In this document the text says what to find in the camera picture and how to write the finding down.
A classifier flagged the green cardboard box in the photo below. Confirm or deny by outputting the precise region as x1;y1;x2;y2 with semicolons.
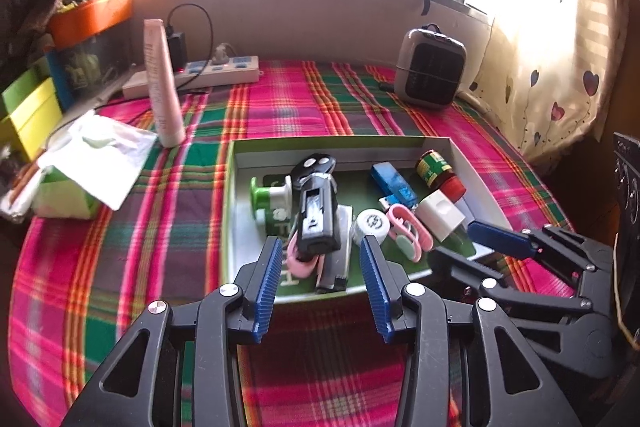
220;136;516;305

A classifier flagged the black cable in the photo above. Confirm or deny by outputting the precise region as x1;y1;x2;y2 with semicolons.
167;3;213;68

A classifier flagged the white power strip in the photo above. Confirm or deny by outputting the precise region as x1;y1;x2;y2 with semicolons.
122;55;261;98

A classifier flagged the red capped small bottle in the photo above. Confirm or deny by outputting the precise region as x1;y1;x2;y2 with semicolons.
415;150;467;198

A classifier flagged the plaid tablecloth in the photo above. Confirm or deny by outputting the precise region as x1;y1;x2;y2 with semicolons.
10;59;576;427

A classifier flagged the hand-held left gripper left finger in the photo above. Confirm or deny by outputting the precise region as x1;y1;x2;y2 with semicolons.
60;236;285;427

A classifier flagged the silver lighter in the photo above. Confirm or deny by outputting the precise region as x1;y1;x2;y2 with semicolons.
316;204;353;293

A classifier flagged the white charger plug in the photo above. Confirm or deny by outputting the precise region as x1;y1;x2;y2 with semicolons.
415;189;467;242

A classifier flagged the black power adapter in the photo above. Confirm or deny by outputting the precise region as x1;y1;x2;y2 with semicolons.
167;32;188;70

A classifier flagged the orange rimmed tank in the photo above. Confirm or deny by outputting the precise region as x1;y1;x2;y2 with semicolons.
47;0;135;100

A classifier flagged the silver flat board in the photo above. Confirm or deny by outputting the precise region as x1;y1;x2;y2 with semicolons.
0;157;46;223

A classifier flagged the black rectangular gadget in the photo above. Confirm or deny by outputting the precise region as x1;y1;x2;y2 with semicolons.
296;174;341;258

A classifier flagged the white round cap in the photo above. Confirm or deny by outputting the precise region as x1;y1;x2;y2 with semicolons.
350;208;390;248

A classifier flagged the heart pattern curtain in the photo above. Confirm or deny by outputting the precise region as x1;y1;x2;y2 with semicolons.
472;0;628;162

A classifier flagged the green tissue pack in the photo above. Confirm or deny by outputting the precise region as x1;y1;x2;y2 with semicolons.
32;167;101;220

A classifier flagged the small grey heater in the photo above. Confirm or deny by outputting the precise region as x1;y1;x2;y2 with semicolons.
394;27;468;109

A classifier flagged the blue USB drive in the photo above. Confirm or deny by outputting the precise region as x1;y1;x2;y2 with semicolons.
371;162;418;210

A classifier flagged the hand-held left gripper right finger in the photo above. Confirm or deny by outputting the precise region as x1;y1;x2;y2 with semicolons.
359;236;583;427

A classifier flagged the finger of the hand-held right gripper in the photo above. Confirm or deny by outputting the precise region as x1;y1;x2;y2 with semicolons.
429;247;596;324
467;221;613;308

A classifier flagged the yellow green box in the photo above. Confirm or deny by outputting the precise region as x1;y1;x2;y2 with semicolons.
0;69;63;162

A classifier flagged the pink cable clip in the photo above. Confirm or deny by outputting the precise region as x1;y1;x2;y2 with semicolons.
284;237;326;279
387;203;433;263

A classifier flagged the white lotion tube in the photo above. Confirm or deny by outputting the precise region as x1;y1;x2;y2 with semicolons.
144;19;187;146

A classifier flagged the green and white spool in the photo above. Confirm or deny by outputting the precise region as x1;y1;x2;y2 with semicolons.
250;174;293;223

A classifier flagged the black oval key fob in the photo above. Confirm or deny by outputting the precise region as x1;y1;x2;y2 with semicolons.
291;154;338;192

